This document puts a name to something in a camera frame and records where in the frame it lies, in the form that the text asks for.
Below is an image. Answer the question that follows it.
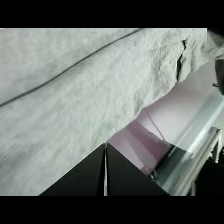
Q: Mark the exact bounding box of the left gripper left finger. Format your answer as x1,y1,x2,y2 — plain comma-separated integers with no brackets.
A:
39,142,106,197

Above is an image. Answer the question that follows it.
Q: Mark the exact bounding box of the light grey T-shirt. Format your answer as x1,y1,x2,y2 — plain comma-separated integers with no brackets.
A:
0,28,224,197

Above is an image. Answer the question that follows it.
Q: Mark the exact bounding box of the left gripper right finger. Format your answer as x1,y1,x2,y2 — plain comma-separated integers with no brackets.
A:
105,142,170,197

